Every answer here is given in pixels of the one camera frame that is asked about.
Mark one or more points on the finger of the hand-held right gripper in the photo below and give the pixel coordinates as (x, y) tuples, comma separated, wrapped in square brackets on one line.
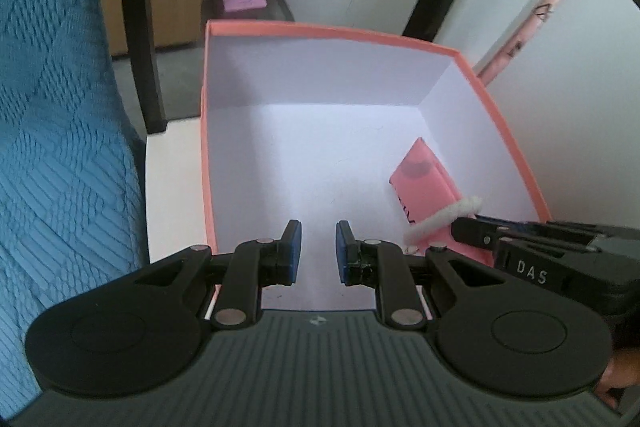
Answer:
[(475, 231)]

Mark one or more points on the pink paper shopping bag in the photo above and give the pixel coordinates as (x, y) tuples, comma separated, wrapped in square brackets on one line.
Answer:
[(425, 187)]

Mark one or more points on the pink box with white inside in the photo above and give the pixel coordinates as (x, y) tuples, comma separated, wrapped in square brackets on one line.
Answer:
[(310, 147)]

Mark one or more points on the pink bag with drawings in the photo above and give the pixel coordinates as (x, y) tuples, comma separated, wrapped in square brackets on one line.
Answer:
[(530, 22)]

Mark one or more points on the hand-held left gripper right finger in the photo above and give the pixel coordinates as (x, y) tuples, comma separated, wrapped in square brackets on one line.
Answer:
[(342, 252)]

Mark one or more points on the person's right hand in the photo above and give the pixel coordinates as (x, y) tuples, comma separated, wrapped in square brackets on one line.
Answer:
[(620, 377)]

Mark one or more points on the blue textured bed cover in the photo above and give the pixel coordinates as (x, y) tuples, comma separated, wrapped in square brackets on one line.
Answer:
[(50, 107)]

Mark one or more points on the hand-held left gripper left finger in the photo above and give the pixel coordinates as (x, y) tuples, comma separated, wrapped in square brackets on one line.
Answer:
[(295, 252)]

